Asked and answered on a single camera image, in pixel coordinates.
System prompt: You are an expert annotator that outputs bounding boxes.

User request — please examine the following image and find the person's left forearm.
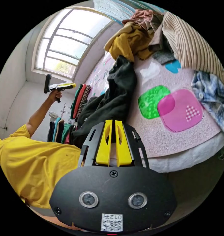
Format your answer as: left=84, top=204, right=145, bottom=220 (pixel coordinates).
left=27, top=97, right=57, bottom=138

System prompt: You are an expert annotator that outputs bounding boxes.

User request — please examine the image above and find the arched window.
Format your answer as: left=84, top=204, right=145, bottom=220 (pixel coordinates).
left=31, top=7, right=116, bottom=78

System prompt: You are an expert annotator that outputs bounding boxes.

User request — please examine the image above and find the person's body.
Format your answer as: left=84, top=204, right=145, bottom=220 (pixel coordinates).
left=0, top=108, right=81, bottom=210

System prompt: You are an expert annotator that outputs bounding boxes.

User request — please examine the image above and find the black long sleeve shirt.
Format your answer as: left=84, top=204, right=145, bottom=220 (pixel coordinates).
left=70, top=55, right=138, bottom=150

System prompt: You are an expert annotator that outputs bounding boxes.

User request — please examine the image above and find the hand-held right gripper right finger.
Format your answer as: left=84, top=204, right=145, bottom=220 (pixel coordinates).
left=115, top=120, right=132, bottom=167

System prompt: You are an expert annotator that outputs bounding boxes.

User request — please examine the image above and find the clothes rack with hanging clothes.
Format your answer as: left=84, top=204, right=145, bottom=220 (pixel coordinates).
left=47, top=103, right=81, bottom=145

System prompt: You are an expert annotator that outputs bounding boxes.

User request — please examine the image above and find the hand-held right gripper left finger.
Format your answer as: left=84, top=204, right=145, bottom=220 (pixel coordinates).
left=95, top=120, right=113, bottom=165

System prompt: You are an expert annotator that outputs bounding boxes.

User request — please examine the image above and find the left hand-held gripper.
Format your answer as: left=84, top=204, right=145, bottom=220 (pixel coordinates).
left=49, top=82, right=77, bottom=103

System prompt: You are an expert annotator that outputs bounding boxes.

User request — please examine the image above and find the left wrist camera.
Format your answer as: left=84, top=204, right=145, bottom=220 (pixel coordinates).
left=44, top=74, right=52, bottom=94

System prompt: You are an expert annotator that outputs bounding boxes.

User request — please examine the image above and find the bed with pink printed sheet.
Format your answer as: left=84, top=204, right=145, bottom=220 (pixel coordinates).
left=84, top=51, right=224, bottom=174

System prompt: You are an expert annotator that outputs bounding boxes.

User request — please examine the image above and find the pile of clothes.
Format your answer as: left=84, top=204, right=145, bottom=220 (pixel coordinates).
left=104, top=9, right=224, bottom=135

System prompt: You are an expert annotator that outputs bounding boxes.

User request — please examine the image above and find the person's left hand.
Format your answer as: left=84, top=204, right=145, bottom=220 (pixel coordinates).
left=50, top=90, right=63, bottom=102

